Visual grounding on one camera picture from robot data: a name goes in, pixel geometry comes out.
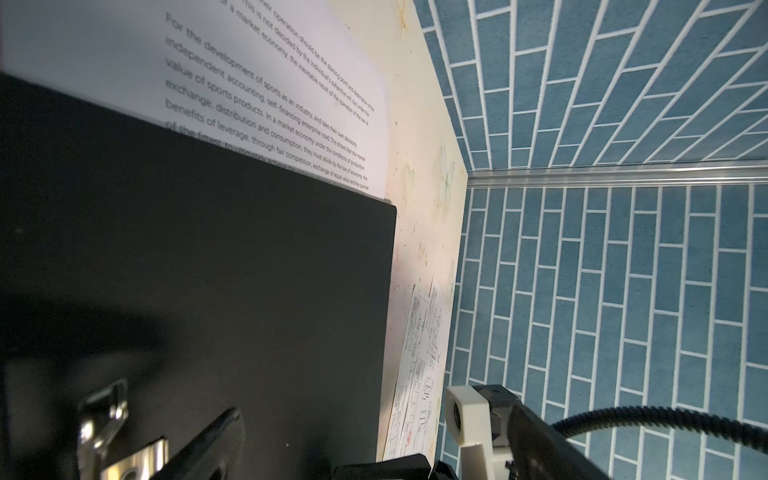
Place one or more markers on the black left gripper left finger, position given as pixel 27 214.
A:
pixel 215 453

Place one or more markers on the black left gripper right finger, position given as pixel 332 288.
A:
pixel 540 452

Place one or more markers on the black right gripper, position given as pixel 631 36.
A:
pixel 412 467

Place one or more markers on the technical drawing sheet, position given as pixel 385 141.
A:
pixel 415 416

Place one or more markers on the orange file folder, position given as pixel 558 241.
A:
pixel 204 278

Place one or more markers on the metal folder clip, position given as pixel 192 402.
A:
pixel 102 414

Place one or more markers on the white text document sheet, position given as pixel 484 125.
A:
pixel 283 81

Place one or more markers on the aluminium corner post right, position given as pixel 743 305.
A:
pixel 652 175

